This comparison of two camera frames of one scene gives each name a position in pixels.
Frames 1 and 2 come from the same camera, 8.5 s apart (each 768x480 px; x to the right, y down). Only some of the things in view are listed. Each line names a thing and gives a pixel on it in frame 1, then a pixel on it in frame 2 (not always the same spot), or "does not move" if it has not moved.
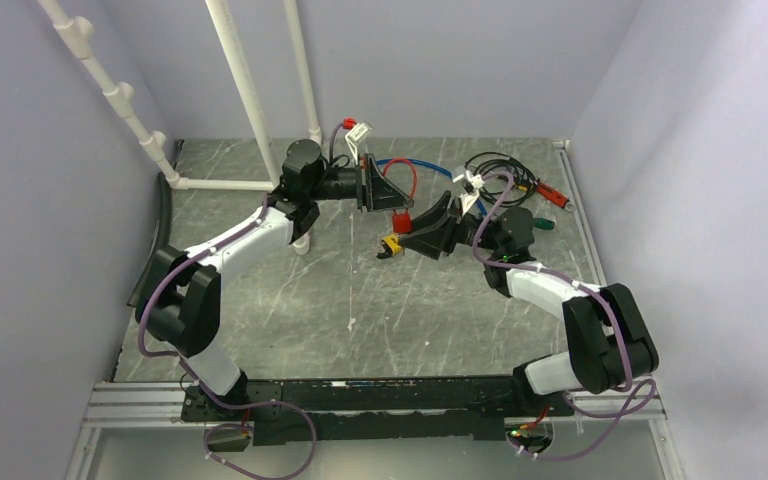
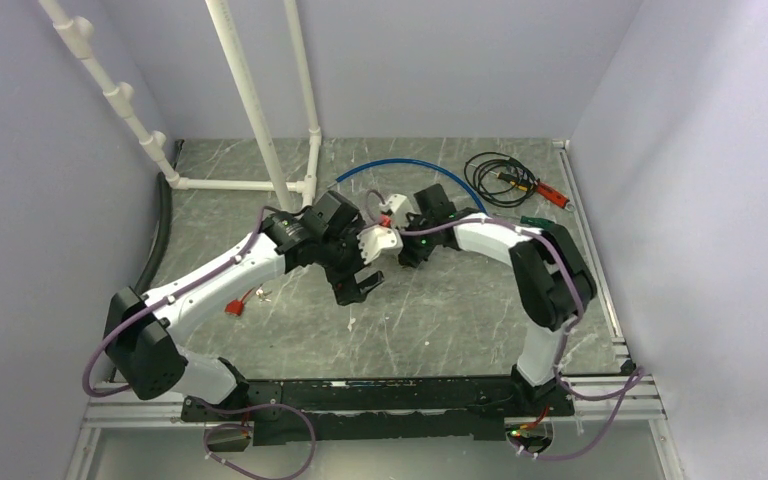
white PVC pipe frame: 79,34 does not move
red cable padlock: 403,222 -> 235,306
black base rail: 374,410 does not move
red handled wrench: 555,196 does not move
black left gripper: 380,194 -> 347,291
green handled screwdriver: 543,223 does not move
